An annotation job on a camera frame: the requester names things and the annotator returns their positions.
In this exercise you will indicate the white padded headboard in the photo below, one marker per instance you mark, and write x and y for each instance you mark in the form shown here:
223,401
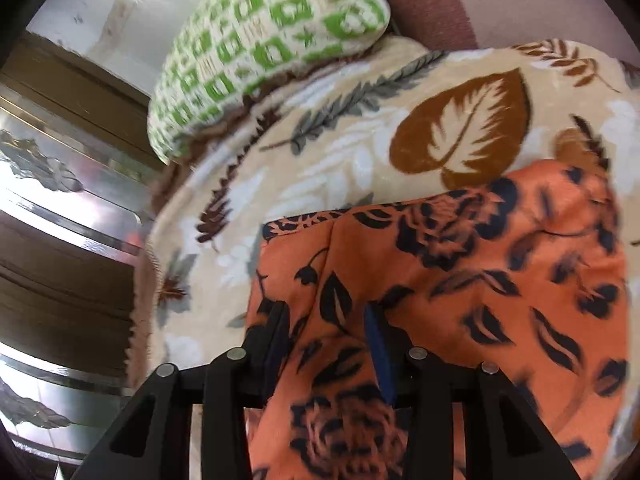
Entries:
120,10

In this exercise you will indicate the orange floral garment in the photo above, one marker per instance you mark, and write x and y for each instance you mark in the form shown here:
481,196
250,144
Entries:
450,285

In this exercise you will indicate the green patterned pillow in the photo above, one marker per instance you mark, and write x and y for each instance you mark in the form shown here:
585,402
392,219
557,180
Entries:
250,45

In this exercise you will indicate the beige leaf-print blanket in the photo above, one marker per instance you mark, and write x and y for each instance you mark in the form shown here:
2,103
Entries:
350,125

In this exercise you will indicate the brown glass-panel wardrobe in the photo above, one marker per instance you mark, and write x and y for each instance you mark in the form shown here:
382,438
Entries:
60,210

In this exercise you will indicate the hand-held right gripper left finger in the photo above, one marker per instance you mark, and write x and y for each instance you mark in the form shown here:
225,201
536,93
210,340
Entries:
275,340

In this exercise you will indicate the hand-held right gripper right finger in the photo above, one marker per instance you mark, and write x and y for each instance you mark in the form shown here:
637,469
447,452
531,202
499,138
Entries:
382,360

